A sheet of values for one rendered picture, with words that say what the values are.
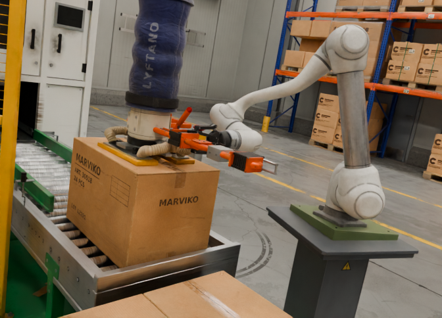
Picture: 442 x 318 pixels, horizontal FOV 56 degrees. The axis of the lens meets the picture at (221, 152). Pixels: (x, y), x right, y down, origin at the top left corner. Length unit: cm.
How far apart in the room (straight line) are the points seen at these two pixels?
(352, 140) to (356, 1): 818
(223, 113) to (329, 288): 90
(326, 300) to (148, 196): 93
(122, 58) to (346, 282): 994
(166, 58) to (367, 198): 94
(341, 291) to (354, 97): 87
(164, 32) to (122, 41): 964
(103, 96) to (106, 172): 935
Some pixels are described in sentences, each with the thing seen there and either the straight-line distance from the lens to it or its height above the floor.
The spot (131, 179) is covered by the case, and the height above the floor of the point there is 92.
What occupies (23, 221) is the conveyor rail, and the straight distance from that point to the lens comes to 221.
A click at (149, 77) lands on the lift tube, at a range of 171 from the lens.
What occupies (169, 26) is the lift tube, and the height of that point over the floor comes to 149.
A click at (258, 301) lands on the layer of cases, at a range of 166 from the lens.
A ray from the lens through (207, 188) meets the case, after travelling 176.
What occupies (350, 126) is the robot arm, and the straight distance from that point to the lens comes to 169.
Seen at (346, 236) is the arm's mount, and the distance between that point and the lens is 186.
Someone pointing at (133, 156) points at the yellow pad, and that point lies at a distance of 169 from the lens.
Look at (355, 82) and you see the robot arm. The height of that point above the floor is 140.
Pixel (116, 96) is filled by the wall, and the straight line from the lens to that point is 1123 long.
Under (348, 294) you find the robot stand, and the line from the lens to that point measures 207.
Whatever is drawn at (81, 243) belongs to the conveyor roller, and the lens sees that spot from 193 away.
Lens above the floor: 136
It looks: 11 degrees down
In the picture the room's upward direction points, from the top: 9 degrees clockwise
